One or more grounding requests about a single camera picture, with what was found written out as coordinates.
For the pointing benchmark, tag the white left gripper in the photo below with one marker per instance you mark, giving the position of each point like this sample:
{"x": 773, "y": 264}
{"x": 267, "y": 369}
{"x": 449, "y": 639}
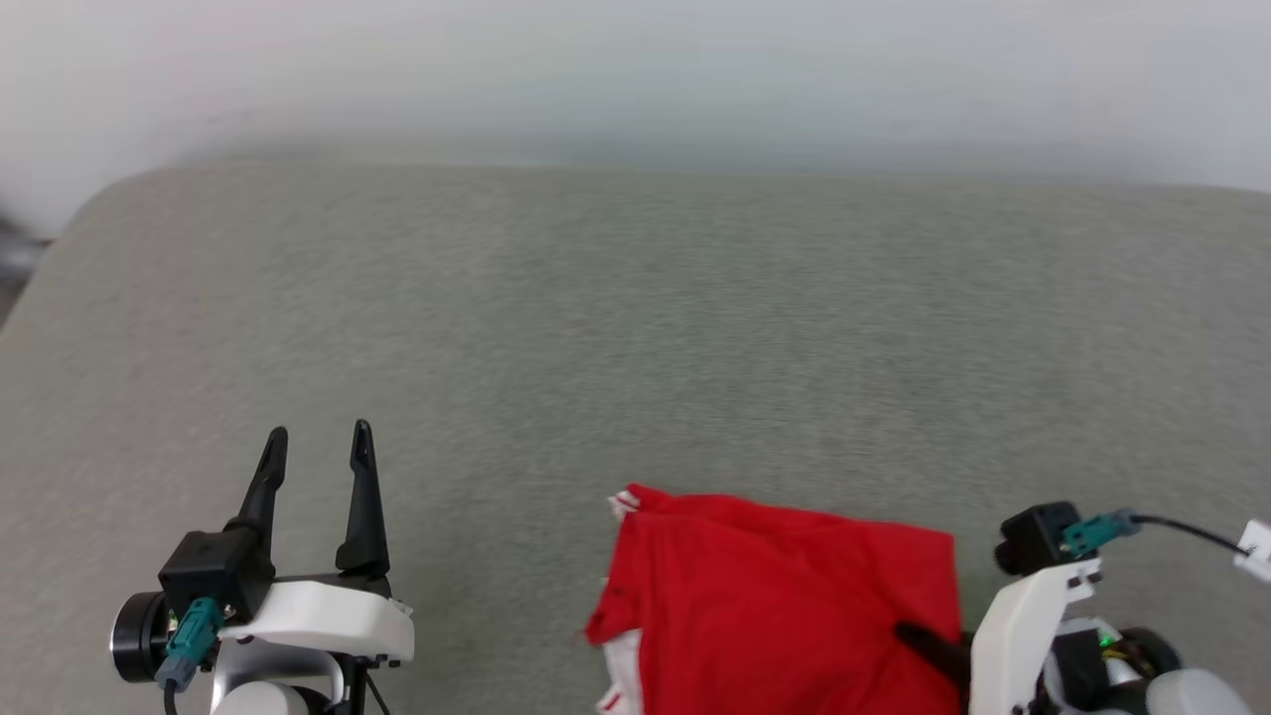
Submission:
{"x": 328, "y": 621}

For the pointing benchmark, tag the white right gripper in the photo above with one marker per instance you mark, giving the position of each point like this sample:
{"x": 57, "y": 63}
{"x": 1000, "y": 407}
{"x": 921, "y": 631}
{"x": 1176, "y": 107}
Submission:
{"x": 1013, "y": 645}

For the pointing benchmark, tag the red and white garment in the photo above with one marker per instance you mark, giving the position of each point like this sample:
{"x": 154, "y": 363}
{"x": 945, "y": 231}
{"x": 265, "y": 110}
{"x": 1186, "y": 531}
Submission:
{"x": 775, "y": 596}

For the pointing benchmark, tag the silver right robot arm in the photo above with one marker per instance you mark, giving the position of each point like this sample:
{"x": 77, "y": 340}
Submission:
{"x": 1192, "y": 695}

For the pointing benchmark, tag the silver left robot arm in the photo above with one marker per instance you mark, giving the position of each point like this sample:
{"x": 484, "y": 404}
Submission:
{"x": 268, "y": 700}

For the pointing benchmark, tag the grey fabric sofa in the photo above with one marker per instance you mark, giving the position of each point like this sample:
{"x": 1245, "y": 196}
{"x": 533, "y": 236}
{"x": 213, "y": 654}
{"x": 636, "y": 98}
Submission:
{"x": 635, "y": 348}

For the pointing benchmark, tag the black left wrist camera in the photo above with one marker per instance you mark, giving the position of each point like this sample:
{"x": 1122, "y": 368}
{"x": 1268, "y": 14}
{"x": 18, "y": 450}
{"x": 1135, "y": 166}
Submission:
{"x": 213, "y": 571}

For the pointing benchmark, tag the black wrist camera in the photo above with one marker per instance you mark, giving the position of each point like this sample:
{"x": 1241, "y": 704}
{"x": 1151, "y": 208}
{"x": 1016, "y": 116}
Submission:
{"x": 1033, "y": 536}
{"x": 213, "y": 571}

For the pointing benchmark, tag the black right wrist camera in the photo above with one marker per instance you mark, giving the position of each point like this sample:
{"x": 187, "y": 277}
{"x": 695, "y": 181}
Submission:
{"x": 1033, "y": 536}

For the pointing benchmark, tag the teal left camera connector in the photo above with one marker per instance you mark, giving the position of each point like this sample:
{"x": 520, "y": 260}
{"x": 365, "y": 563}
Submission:
{"x": 194, "y": 636}

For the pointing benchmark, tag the teal camera connector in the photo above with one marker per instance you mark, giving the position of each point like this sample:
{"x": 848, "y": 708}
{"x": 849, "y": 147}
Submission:
{"x": 1092, "y": 533}
{"x": 194, "y": 636}

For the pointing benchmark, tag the teal right camera connector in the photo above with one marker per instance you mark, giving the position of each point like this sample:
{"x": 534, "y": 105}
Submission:
{"x": 1092, "y": 533}

